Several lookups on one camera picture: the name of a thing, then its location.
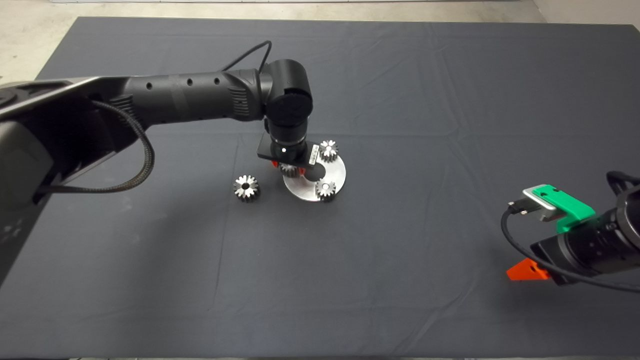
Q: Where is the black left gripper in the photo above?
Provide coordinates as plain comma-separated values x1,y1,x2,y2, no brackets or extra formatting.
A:
257,133,321,177

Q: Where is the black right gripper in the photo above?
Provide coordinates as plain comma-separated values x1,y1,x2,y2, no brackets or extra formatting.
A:
506,235,581,287

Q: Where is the large steel gear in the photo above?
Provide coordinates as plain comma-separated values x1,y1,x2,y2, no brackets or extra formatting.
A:
233,175,261,203

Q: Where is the round metal plate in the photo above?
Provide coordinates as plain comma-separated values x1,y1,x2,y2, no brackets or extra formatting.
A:
283,152,347,203

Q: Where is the dark grey table cloth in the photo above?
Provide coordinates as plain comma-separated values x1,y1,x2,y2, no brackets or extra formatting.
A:
0,17,640,360

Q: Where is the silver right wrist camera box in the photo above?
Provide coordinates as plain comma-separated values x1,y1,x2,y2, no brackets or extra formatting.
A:
520,187,560,223

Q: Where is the green right camera mount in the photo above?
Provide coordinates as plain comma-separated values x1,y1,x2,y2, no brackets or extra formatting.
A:
531,184,597,234

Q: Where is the thin black left camera cable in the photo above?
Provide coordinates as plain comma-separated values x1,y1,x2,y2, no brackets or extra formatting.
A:
221,40,273,72

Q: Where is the braided black arm cable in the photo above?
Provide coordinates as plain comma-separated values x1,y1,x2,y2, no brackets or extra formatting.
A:
37,100,156,195

